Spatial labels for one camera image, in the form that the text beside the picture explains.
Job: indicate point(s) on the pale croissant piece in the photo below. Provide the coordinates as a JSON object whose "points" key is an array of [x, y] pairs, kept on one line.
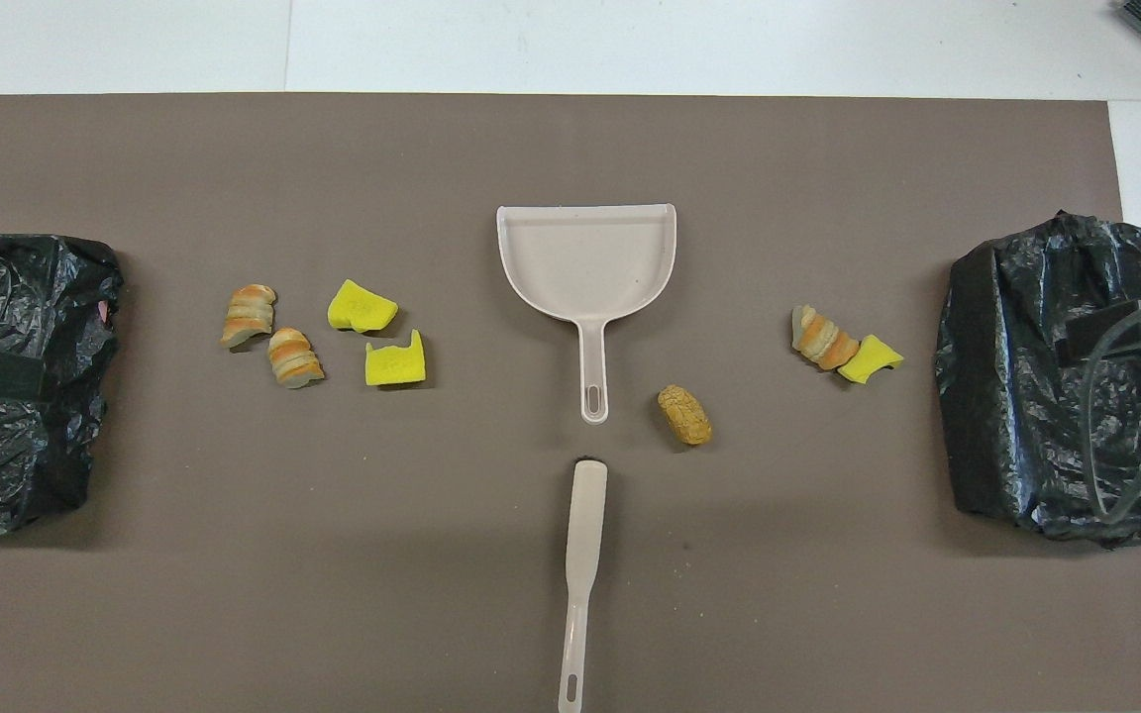
{"points": [[249, 317]]}

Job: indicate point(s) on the orange striped croissant piece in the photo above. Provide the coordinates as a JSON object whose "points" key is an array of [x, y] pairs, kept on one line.
{"points": [[821, 340], [295, 358]]}

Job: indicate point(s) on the notched yellow sponge piece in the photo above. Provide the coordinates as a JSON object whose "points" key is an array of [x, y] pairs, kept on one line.
{"points": [[394, 366]]}

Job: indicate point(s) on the brown bread roll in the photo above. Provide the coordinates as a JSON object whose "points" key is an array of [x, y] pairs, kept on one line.
{"points": [[684, 416]]}

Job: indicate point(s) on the beige plastic dustpan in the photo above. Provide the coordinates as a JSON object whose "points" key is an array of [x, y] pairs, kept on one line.
{"points": [[585, 257]]}

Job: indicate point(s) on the beige hand brush black bristles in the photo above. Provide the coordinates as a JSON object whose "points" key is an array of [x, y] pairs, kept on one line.
{"points": [[585, 515]]}

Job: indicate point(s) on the black bag lined bin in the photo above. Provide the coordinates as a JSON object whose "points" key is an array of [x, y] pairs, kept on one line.
{"points": [[26, 465], [1006, 396]]}

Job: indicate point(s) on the small pink tag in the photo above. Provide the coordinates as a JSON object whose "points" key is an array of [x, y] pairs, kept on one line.
{"points": [[105, 311]]}

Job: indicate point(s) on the brown table mat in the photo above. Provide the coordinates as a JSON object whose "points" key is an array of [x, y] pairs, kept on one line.
{"points": [[432, 198]]}

